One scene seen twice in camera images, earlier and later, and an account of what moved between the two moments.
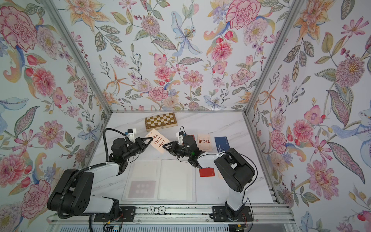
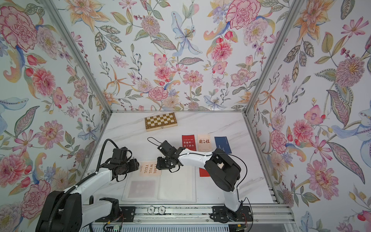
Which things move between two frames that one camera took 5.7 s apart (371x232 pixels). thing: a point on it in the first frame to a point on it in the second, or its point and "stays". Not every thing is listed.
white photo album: x=160 y=180 stays
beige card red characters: x=204 y=142 stays
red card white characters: x=142 y=189 stays
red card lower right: x=205 y=172 stays
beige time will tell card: x=158 y=140 to x=148 y=168
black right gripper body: x=182 y=152 to x=165 y=163
